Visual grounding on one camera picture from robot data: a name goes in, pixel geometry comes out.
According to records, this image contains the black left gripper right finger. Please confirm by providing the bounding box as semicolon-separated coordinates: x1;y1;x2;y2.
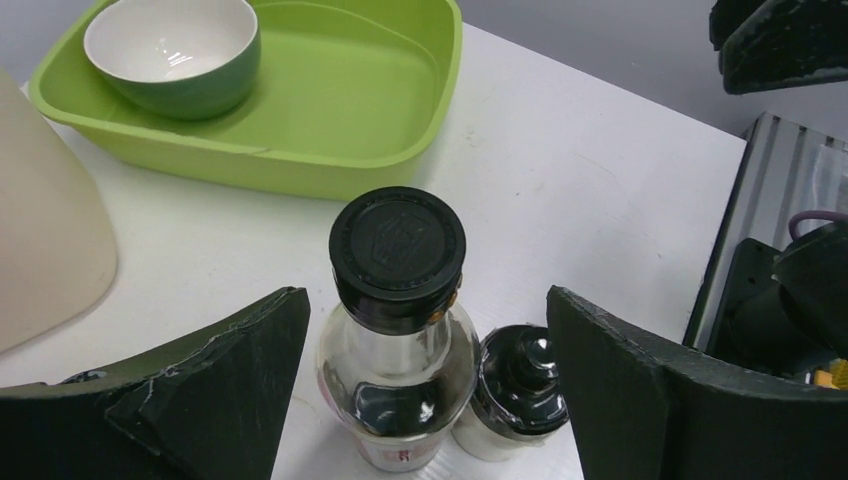
547;286;847;479

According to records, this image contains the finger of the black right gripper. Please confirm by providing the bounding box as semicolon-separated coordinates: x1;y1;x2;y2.
709;0;847;94

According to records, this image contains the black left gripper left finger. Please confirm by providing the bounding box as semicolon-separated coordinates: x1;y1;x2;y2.
1;287;310;479

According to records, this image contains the glossy lid spice jar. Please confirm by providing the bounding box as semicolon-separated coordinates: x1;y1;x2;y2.
452;324;570;462

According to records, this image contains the red label sauce bottle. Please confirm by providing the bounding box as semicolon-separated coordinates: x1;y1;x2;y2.
316;186;481;472

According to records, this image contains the white bowl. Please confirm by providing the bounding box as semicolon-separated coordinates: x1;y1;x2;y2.
83;0;261;121

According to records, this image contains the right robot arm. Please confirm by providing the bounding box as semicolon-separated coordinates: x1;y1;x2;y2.
702;1;847;378

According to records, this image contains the cream plastic bin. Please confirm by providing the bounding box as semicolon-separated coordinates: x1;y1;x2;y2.
1;73;118;350

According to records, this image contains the green plastic tub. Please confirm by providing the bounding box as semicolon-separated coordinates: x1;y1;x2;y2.
28;1;463;200

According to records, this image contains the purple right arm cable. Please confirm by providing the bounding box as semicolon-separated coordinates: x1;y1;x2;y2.
786;209;848;241

